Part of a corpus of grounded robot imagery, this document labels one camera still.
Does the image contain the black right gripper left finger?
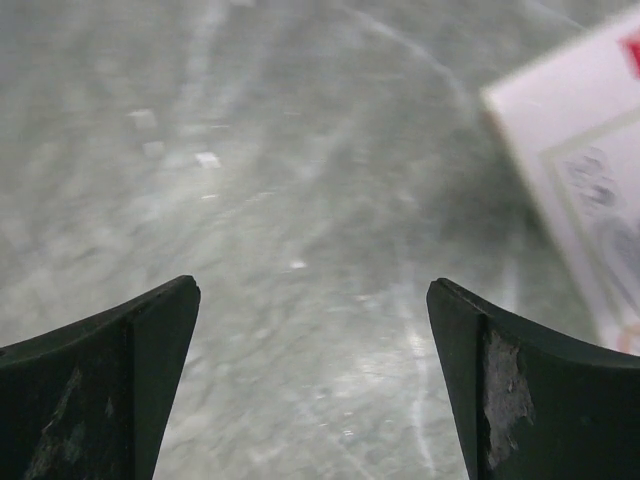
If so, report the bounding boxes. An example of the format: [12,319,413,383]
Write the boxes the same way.
[1,275,201,479]

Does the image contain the white small card box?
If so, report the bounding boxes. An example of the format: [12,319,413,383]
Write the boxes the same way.
[481,6,639,355]

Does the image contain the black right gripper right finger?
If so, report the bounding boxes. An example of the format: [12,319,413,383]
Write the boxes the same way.
[426,278,639,480]

